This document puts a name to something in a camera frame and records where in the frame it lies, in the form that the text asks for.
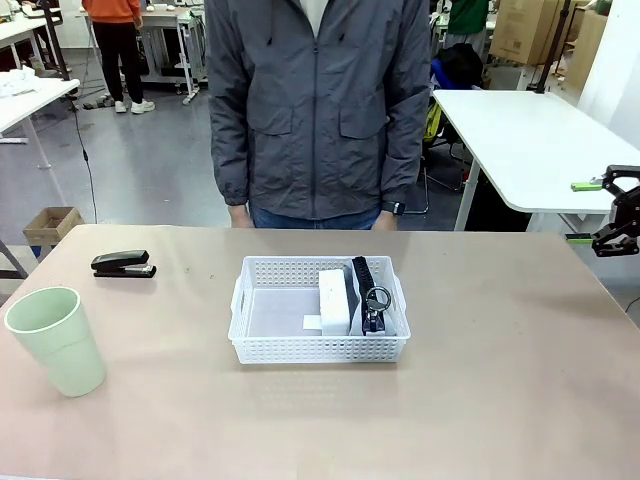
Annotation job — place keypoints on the black cabinet under table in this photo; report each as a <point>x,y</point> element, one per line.
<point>500,205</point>

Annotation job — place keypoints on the person in green top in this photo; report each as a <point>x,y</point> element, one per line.
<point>467,15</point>

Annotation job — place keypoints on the black wrist watch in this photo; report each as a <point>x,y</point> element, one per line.
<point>395,207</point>

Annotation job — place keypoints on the yellow green bag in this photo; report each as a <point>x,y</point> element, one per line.
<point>432,122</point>

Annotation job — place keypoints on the white desk with metal legs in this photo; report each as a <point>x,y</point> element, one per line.
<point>165,17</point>

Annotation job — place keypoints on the crumpled white cloth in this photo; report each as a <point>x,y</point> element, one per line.
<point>17,85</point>

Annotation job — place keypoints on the white rectangular box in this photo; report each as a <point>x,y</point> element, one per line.
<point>334,305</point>

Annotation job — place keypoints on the white perforated plastic basket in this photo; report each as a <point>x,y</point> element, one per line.
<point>320,350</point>

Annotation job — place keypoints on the tall cardboard box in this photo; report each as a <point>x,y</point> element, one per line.
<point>587,45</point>

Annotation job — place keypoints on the person's left hand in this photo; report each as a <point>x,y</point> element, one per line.
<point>385,222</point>

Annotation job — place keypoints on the dark slipper pair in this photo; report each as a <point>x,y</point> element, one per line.
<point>97,103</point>

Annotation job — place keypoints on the person's left forearm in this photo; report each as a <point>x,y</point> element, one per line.
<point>405,160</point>

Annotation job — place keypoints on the black tripod stand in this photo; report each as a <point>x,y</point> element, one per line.
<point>539,87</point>

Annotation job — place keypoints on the person's right hand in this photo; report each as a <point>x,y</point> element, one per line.
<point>240,217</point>

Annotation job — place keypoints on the pale green plastic cup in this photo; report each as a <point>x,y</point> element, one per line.
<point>65,360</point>

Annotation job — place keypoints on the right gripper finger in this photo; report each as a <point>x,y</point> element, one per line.
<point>587,187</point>
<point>612,242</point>

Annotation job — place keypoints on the white background desk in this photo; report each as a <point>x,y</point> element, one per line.
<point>15,30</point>

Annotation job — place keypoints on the black metal frame pole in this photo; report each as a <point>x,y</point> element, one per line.
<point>52,30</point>

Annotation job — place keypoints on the person in orange sweater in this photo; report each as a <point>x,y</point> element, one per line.
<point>117,50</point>

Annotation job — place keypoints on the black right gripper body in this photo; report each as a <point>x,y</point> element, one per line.
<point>627,210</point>

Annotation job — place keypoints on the large cardboard box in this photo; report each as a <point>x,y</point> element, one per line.
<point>530,30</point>

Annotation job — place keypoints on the person's right forearm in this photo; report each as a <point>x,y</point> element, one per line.
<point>230,160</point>

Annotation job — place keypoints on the white undershirt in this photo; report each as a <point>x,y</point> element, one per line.
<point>315,10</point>

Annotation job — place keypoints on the grey pouch with black zipper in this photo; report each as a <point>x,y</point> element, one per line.
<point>361,275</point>

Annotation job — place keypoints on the white table with cloth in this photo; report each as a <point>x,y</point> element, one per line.
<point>30,105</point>

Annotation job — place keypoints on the large white table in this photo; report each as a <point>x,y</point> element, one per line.
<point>525,135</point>

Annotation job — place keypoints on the blue jeans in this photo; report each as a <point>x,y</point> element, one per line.
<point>290,222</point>

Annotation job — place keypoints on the small white paper card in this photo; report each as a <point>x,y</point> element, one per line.
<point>311,322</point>

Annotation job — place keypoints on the black stapler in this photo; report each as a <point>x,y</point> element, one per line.
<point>122,260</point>

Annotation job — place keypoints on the white sneaker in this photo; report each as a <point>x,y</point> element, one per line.
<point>142,106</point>
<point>120,107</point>

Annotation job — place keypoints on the person in grey jacket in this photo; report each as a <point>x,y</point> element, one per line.
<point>315,125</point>

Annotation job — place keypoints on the small open cardboard carton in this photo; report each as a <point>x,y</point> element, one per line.
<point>50,222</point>

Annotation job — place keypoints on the black backpack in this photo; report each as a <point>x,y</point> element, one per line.
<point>462,65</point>

